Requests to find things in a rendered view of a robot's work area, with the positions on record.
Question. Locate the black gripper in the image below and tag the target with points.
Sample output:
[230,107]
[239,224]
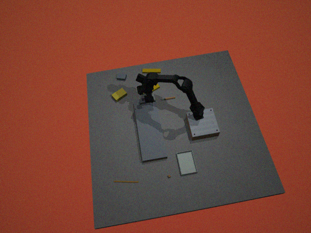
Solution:
[148,98]

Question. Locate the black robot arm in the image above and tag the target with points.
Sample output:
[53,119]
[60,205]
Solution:
[153,78]

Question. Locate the yellow flat block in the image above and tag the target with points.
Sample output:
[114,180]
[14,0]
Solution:
[118,95]

